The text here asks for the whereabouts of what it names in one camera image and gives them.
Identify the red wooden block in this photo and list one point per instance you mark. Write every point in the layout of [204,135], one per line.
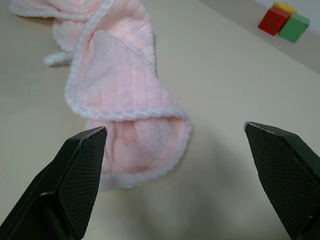
[273,20]

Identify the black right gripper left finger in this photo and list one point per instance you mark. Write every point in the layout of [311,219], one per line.
[62,190]

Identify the yellow wooden block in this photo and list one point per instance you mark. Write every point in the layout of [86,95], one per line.
[285,6]

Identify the pink towel with white trim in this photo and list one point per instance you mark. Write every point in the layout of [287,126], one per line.
[120,82]

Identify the green wooden block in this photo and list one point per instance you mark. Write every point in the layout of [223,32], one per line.
[294,27]

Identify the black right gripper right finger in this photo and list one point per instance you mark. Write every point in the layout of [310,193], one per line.
[287,175]

